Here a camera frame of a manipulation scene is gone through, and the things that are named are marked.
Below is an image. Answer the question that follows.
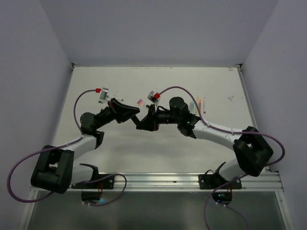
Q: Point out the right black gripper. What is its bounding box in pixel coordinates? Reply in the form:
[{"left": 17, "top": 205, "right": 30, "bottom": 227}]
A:
[{"left": 137, "top": 103, "right": 180, "bottom": 130}]

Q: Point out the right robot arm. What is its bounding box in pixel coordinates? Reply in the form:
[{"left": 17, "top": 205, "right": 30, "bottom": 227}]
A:
[{"left": 136, "top": 97, "right": 273, "bottom": 188}]

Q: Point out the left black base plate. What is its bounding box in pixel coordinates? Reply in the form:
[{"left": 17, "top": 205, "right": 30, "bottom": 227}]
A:
[{"left": 71, "top": 174, "right": 115, "bottom": 190}]

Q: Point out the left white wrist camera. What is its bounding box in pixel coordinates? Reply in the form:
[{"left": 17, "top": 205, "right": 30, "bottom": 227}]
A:
[{"left": 98, "top": 87, "right": 109, "bottom": 104}]

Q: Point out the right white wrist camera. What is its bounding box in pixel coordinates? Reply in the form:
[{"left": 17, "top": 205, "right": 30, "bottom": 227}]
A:
[{"left": 147, "top": 91, "right": 160, "bottom": 109}]

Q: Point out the purple white marker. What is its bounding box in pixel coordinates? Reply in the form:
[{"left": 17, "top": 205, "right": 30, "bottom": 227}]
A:
[{"left": 203, "top": 97, "right": 207, "bottom": 114}]

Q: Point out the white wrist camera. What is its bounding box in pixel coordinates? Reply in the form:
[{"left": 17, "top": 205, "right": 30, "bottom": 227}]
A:
[
  {"left": 147, "top": 91, "right": 160, "bottom": 109},
  {"left": 98, "top": 87, "right": 109, "bottom": 104}
]

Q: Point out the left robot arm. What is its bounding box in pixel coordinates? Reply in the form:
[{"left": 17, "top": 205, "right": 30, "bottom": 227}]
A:
[{"left": 31, "top": 98, "right": 140, "bottom": 194}]

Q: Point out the aluminium mounting rail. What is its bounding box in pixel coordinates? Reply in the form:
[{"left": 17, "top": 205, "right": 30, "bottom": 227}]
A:
[{"left": 69, "top": 172, "right": 283, "bottom": 192}]

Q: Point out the yellow highlighter pen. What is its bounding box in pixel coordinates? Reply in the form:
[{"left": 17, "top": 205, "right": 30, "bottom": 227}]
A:
[{"left": 195, "top": 95, "right": 199, "bottom": 115}]

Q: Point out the green black highlighter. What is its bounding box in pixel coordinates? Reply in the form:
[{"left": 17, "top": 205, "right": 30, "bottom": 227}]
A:
[{"left": 131, "top": 115, "right": 140, "bottom": 126}]

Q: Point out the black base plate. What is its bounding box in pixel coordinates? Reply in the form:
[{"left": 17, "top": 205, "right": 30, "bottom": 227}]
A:
[
  {"left": 71, "top": 174, "right": 115, "bottom": 190},
  {"left": 198, "top": 170, "right": 242, "bottom": 190}
]

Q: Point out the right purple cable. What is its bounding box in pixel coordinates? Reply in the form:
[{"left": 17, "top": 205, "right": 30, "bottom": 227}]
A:
[{"left": 159, "top": 86, "right": 286, "bottom": 230}]

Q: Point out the pale green highlighter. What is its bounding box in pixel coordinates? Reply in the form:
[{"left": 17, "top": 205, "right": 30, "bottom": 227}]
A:
[{"left": 189, "top": 101, "right": 195, "bottom": 114}]

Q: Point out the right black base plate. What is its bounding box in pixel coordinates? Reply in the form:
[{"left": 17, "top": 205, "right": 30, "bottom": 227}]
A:
[{"left": 198, "top": 170, "right": 242, "bottom": 190}]

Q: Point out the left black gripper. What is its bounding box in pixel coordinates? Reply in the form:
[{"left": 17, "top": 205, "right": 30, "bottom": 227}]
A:
[{"left": 95, "top": 98, "right": 140, "bottom": 130}]

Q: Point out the orange highlighter pen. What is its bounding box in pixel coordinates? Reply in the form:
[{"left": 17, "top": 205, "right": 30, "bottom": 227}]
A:
[{"left": 198, "top": 99, "right": 201, "bottom": 115}]

